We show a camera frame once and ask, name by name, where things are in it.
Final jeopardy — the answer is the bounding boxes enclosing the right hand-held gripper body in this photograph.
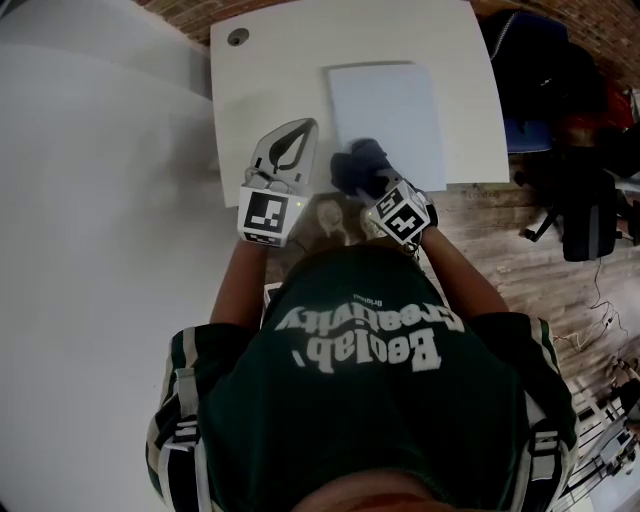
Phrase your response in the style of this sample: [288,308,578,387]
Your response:
[366,178,439,254]

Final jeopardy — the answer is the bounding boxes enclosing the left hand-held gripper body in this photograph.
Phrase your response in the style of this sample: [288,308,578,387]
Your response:
[236,167,314,249]

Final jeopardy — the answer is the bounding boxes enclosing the dark blue cloth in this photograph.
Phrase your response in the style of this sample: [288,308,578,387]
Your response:
[329,138,396,201]

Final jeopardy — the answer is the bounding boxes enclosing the white rectangular sheet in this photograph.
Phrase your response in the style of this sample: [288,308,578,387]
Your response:
[327,60,447,192]

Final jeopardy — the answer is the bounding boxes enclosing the person's left forearm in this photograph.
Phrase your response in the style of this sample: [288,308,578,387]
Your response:
[208,242,266,334]

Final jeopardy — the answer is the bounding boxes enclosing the person's right forearm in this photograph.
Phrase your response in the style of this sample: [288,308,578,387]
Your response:
[418,229,509,321]

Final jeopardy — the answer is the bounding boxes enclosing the black bag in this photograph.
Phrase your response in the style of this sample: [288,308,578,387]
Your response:
[492,39,609,126]

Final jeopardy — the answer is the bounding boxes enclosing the person's green shirt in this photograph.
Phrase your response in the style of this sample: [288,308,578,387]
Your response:
[144,247,581,512]

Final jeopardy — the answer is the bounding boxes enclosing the red box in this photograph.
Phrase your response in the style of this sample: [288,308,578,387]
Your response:
[604,84,640,131]

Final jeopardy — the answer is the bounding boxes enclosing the person's face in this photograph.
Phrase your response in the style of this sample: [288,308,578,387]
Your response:
[299,472,451,512]

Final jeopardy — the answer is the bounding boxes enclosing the grey shoulder strap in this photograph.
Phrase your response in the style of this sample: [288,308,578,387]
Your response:
[527,394,564,481]
[172,367,201,451]

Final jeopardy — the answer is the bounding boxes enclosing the thin floor cable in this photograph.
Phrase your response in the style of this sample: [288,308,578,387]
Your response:
[552,257,629,351]

